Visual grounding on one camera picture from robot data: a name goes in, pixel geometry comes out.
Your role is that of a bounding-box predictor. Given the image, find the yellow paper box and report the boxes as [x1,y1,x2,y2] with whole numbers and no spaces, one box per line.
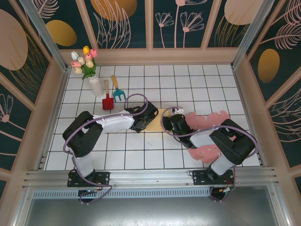
[143,107,172,132]

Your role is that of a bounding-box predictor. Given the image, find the pink paper box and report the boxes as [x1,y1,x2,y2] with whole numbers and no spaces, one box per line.
[185,110,237,165]

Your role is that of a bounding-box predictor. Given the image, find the teal toy rake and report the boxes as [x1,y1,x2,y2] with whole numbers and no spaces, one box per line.
[111,75,127,103]

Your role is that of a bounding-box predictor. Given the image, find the red toy shovel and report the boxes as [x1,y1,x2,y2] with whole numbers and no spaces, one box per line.
[102,80,115,111]

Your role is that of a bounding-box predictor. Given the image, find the white ribbed vase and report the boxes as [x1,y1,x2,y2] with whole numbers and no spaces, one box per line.
[88,74,105,97]

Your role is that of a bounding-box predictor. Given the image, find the green tulip stems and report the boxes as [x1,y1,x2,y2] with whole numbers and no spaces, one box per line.
[81,58,97,81]

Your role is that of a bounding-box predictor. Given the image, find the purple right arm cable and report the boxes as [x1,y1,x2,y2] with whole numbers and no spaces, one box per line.
[159,106,257,203]

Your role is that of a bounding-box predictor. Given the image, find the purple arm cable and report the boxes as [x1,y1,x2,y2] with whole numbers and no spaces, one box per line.
[63,93,149,204]
[159,106,257,203]

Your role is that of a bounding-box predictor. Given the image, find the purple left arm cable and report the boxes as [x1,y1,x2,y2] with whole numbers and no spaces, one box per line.
[63,93,149,204]

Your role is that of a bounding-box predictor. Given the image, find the aluminium mounting rail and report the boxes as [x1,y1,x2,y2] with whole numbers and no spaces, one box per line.
[22,166,280,189]

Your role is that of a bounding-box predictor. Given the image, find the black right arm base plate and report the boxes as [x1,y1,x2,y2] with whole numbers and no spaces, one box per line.
[192,169,236,186]

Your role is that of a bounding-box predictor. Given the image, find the aluminium side rail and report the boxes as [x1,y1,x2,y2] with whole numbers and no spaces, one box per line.
[35,67,71,171]
[231,67,268,167]

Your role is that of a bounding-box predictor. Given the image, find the slotted metal cable duct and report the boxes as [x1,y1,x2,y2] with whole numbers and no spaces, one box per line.
[32,189,211,198]

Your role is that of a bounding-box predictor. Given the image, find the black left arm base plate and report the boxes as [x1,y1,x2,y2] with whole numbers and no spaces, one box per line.
[67,171,111,188]

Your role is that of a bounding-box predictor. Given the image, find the green circuit board with wires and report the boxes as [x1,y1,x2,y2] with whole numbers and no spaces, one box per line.
[218,185,237,196]

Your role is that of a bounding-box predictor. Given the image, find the aluminium frame post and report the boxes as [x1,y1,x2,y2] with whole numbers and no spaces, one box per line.
[20,0,70,73]
[231,0,273,69]

